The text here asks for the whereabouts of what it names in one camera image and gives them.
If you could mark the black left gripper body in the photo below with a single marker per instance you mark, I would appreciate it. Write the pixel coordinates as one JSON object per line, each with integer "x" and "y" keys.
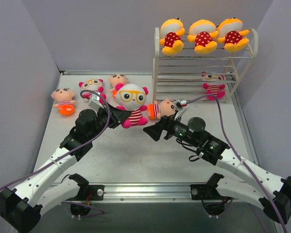
{"x": 110, "y": 116}

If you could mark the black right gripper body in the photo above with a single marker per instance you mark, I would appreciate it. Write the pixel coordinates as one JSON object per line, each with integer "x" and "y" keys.
{"x": 165, "y": 128}

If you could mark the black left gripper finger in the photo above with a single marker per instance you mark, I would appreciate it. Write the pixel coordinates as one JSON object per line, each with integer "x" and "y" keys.
{"x": 118, "y": 115}
{"x": 113, "y": 123}

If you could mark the pink panda plush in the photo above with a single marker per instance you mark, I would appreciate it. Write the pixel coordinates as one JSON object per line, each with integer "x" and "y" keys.
{"x": 218, "y": 90}
{"x": 92, "y": 85}
{"x": 132, "y": 98}

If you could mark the peach doll plush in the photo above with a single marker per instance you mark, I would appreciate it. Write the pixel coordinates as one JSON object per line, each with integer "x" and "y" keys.
{"x": 116, "y": 79}
{"x": 157, "y": 110}
{"x": 64, "y": 101}

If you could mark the pink panda plush back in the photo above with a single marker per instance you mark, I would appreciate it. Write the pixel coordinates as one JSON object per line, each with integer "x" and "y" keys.
{"x": 92, "y": 85}

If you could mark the pink panda plush front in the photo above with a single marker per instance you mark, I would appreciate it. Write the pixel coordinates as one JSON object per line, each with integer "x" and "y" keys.
{"x": 218, "y": 90}

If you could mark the yellow plush red dotted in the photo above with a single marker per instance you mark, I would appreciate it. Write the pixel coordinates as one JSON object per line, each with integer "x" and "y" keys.
{"x": 232, "y": 35}
{"x": 203, "y": 34}
{"x": 171, "y": 32}

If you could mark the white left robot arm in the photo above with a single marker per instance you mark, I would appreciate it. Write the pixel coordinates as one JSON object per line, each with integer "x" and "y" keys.
{"x": 23, "y": 205}

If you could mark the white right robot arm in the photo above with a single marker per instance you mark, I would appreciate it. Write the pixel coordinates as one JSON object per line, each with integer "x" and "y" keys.
{"x": 267, "y": 191}

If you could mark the cream metal-rod shelf rack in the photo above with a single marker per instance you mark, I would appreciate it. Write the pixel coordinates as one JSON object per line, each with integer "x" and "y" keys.
{"x": 182, "y": 75}

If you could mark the peach doll plush back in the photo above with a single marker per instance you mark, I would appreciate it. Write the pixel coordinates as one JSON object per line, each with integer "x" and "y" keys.
{"x": 116, "y": 79}

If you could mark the aluminium front mounting rail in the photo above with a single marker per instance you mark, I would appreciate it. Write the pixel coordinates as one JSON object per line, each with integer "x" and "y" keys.
{"x": 135, "y": 193}

